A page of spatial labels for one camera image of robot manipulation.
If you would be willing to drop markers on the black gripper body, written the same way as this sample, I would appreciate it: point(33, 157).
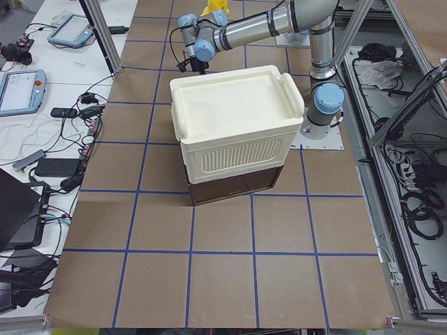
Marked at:
point(200, 65)

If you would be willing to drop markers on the dark brown wooden drawer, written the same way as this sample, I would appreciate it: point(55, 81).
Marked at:
point(231, 187)

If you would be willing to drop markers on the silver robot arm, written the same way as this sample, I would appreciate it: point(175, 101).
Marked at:
point(211, 33)

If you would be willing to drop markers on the yellow plush dinosaur toy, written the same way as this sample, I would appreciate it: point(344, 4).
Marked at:
point(213, 5)

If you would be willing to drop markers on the cream plastic storage box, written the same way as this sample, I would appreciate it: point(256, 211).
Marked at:
point(235, 122)

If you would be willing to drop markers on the upper blue teach pendant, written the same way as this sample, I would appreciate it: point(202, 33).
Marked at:
point(73, 32)

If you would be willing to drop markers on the blue teach pendant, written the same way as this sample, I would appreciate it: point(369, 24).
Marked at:
point(22, 92)
point(73, 32)

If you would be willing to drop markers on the lower blue teach pendant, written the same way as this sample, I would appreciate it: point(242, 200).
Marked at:
point(22, 92)

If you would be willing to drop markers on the black power adapter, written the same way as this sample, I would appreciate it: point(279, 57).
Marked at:
point(56, 167)

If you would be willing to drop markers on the white crumpled cloth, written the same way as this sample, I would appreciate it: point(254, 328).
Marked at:
point(382, 75)

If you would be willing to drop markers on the black laptop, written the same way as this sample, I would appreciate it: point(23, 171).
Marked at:
point(23, 206)

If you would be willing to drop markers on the aluminium frame post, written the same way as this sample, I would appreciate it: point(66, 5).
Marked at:
point(95, 17)

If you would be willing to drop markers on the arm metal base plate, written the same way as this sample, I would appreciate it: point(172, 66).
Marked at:
point(324, 139)

